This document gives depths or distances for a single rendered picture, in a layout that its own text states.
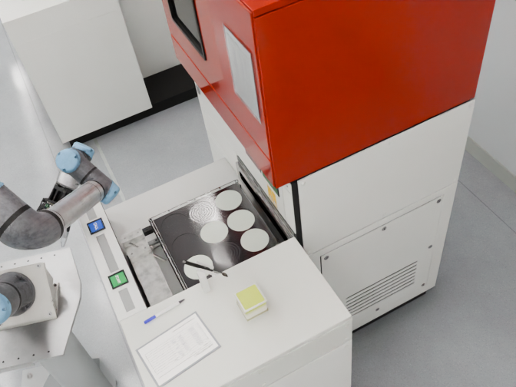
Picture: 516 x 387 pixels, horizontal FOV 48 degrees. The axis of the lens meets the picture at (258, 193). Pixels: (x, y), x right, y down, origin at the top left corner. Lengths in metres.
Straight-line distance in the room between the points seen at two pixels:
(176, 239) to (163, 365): 0.51
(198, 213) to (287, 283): 0.49
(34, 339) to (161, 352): 0.53
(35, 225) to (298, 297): 0.78
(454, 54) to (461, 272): 1.48
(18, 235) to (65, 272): 0.66
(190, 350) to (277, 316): 0.27
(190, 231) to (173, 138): 1.79
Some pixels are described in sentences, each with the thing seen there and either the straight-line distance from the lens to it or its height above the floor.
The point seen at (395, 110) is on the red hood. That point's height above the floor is 1.33.
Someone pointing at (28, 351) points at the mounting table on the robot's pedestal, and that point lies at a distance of 2.12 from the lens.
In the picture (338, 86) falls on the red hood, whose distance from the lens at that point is 1.59.
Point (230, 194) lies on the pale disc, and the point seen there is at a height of 0.90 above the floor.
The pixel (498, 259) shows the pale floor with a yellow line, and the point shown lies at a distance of 3.14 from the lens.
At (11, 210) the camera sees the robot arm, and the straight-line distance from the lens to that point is 1.60.
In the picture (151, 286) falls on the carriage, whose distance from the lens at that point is 2.00.
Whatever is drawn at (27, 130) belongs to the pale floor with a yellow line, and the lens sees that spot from 4.31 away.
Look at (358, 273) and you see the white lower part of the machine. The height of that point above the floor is 0.54.
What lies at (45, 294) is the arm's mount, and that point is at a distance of 2.12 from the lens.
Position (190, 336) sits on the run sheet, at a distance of 1.77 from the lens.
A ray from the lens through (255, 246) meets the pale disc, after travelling 1.99.
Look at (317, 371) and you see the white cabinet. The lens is 1.94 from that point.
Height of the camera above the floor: 2.50
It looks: 48 degrees down
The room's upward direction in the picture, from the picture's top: 10 degrees counter-clockwise
